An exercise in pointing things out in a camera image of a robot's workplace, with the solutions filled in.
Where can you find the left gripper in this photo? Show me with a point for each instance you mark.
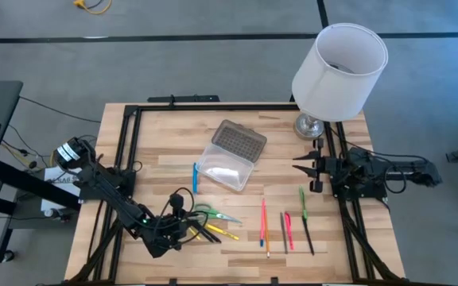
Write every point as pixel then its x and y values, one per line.
pixel 167 236

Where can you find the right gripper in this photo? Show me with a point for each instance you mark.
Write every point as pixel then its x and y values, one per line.
pixel 332 168

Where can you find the slim yellow pen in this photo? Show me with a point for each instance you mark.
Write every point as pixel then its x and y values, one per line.
pixel 194 233

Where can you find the yellow highlighter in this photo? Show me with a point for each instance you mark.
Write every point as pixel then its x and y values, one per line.
pixel 227 234

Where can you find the green pen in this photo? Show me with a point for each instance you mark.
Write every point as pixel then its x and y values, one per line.
pixel 303 202

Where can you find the blue marker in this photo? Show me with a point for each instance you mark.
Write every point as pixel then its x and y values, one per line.
pixel 195 178

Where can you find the pink pencil with blue cap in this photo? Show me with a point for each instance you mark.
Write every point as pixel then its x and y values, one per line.
pixel 262 222

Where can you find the orange pencil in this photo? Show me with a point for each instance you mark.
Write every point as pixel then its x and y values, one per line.
pixel 266 238

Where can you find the pink highlighter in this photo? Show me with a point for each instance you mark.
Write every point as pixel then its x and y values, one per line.
pixel 289 230

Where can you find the clear box with grey lid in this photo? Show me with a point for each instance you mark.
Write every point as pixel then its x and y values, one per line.
pixel 225 167

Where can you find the black pen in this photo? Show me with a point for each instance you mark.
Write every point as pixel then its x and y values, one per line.
pixel 308 236

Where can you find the grey pen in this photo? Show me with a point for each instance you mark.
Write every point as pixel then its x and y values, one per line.
pixel 283 234

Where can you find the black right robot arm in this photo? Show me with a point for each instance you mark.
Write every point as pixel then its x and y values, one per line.
pixel 412 171

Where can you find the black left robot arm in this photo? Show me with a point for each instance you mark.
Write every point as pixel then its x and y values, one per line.
pixel 109 190

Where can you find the white shade table lamp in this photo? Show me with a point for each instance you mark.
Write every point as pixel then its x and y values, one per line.
pixel 332 87

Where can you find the white paper sheet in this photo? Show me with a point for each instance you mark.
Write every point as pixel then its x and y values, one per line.
pixel 50 175

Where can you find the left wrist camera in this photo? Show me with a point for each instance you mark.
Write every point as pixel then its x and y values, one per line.
pixel 176 201

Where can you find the black aluminium table frame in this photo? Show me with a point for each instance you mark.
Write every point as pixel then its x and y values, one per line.
pixel 213 107

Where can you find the black bar bracket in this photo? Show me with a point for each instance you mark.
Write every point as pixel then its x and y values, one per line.
pixel 189 98

